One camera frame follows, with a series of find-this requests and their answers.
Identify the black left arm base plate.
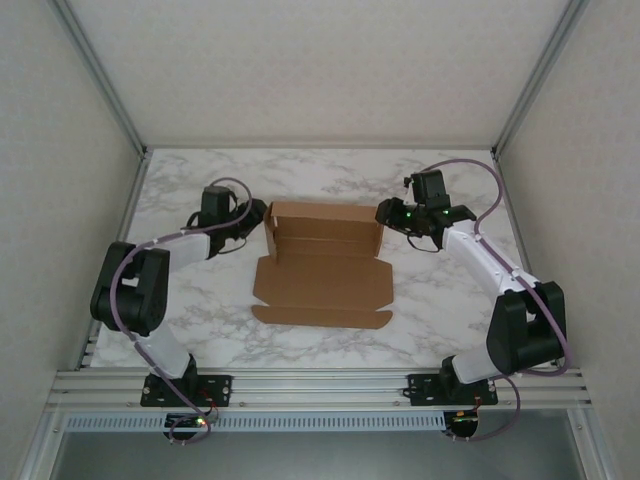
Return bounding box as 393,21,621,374
139,373,235,409

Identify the thin aluminium table edge rail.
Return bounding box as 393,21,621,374
143,144,497,152

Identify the aluminium table side rail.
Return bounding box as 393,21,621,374
74,149,152,372
492,149,561,370

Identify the aluminium frame post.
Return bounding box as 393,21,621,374
491,0,592,159
19,410,69,480
47,0,150,157
567,409,619,480

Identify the aluminium lower frame post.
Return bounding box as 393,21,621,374
19,410,69,480
567,409,619,480

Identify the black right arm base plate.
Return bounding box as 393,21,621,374
407,372,501,407

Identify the wide aluminium mounting rail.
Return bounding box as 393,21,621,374
47,368,594,412

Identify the brown cardboard box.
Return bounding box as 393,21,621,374
249,199,395,331

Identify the grey slotted cable duct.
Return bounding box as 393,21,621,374
64,412,446,432

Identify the thin black right gripper cable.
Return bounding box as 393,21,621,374
405,232,442,254

